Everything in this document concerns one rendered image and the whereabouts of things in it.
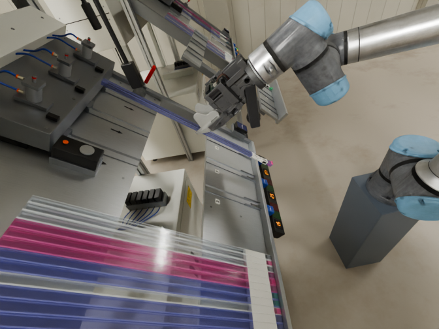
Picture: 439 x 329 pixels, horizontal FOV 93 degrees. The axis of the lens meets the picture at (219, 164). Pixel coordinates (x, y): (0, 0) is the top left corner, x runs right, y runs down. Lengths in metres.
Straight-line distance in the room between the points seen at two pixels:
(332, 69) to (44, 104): 0.55
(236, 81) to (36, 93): 0.37
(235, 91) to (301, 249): 1.08
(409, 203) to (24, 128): 0.85
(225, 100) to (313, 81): 0.19
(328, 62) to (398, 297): 1.19
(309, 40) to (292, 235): 1.15
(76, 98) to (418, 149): 0.89
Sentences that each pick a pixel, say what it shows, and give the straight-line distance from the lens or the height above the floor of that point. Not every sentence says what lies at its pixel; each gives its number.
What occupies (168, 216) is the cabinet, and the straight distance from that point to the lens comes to 0.86.
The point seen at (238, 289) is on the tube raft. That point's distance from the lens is 0.50.
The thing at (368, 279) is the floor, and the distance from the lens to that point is 1.42.
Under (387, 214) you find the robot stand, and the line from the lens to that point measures 0.94.
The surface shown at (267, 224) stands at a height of 0.73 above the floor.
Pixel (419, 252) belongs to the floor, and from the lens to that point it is 1.58.
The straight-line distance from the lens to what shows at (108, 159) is 0.53.
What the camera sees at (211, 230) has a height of 0.84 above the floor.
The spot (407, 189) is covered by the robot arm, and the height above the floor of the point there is 0.75.
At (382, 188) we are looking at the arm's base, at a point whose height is 0.60.
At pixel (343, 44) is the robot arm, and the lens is 0.62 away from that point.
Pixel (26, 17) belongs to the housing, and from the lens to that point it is 0.74.
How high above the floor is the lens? 1.28
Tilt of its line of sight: 44 degrees down
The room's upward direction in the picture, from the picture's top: 16 degrees counter-clockwise
